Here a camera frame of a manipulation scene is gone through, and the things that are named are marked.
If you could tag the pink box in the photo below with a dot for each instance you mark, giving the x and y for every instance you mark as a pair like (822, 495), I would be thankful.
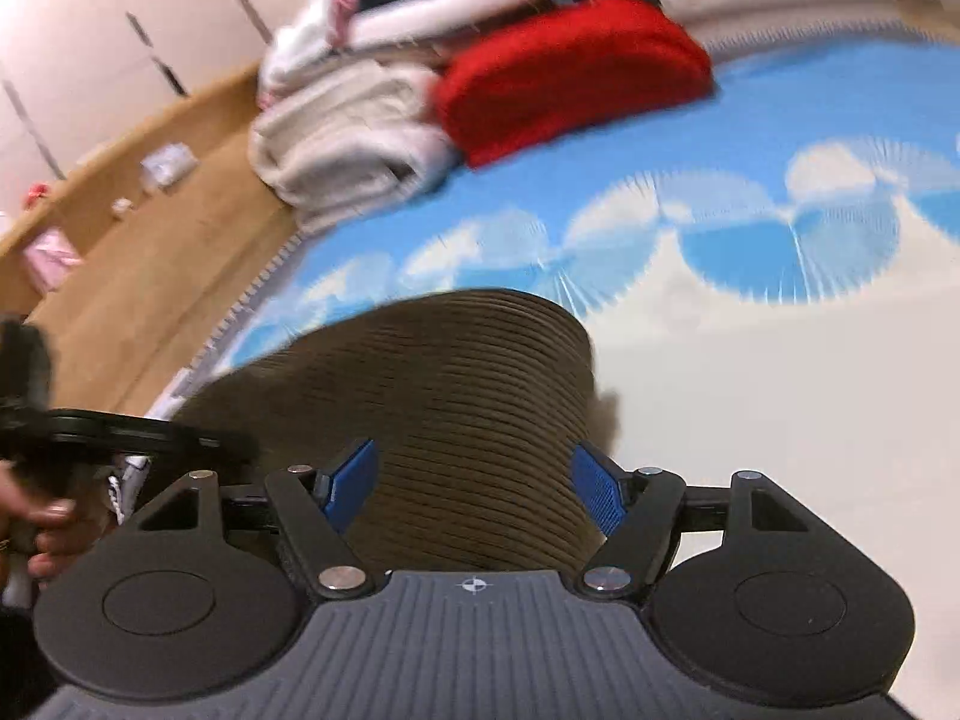
(51, 259)

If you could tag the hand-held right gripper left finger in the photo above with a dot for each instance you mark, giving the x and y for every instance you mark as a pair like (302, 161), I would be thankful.
(352, 476)

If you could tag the red folded cloth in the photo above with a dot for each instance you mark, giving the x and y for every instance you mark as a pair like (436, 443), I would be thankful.
(570, 75)

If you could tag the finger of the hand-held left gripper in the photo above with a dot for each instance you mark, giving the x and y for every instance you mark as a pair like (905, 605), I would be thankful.
(150, 441)

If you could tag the pink white cloth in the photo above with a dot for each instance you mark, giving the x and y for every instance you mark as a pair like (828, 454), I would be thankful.
(311, 30)

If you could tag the cream folded cloth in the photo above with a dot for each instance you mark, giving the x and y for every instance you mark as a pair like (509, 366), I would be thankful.
(345, 135)

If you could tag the person's left hand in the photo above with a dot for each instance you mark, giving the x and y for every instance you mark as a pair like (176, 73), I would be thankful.
(56, 540)

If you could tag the blue white cloud play mat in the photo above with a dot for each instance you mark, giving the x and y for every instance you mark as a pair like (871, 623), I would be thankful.
(750, 390)

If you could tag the small white item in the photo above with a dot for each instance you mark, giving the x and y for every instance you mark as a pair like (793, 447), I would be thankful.
(122, 208)

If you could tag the white packet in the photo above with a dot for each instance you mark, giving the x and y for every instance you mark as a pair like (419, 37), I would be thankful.
(169, 165)

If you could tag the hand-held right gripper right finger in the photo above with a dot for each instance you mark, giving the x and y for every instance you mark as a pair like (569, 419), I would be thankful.
(600, 487)

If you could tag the white wardrobe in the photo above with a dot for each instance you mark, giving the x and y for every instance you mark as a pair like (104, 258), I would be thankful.
(90, 30)

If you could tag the white folded cloth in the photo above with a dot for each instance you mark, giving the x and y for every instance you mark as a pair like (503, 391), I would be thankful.
(450, 0)

